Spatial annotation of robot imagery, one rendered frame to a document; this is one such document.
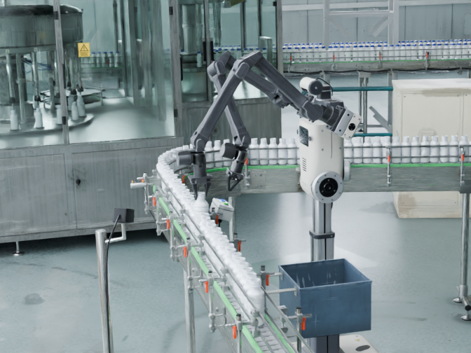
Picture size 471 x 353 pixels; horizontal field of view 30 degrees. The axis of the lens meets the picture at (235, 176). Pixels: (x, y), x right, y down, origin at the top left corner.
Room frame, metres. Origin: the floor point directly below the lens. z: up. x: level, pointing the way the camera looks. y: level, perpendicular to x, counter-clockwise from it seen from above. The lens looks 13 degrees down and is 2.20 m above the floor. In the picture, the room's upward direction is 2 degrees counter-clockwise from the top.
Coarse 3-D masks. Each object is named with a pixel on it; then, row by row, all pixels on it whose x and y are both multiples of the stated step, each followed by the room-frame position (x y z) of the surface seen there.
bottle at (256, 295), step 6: (252, 282) 2.87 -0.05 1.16; (258, 282) 2.87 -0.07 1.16; (252, 288) 2.87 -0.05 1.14; (258, 288) 2.87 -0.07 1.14; (252, 294) 2.86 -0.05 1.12; (258, 294) 2.86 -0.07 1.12; (252, 300) 2.86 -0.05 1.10; (258, 300) 2.85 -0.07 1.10; (258, 306) 2.85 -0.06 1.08; (264, 312) 2.88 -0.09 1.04; (252, 318) 2.86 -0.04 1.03; (258, 318) 2.85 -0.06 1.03; (264, 318) 2.88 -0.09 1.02; (258, 324) 2.85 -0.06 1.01
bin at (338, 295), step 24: (288, 264) 3.67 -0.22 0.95; (312, 264) 3.69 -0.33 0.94; (336, 264) 3.72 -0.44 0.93; (288, 288) 3.52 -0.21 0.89; (312, 288) 3.37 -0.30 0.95; (336, 288) 3.40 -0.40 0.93; (360, 288) 3.42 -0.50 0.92; (288, 312) 3.53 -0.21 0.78; (312, 312) 3.37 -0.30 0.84; (336, 312) 3.40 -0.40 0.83; (360, 312) 3.42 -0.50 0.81; (288, 336) 3.40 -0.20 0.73; (312, 336) 3.37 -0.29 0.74
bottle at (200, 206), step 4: (200, 192) 3.83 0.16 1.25; (200, 196) 3.80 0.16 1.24; (204, 196) 3.80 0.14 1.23; (196, 200) 3.81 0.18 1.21; (200, 200) 3.80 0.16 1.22; (204, 200) 3.80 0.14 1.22; (196, 204) 3.79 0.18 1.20; (200, 204) 3.79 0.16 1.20; (204, 204) 3.79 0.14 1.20; (196, 208) 3.78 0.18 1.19; (200, 208) 3.78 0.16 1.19; (204, 208) 3.78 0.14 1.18; (208, 208) 3.80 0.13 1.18; (196, 212) 3.79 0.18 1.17; (200, 212) 3.78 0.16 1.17; (204, 212) 3.78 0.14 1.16; (208, 212) 3.81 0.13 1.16; (196, 216) 3.79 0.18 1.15; (200, 216) 3.78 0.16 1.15; (196, 220) 3.79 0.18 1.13; (200, 220) 3.78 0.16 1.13; (196, 224) 3.79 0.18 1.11
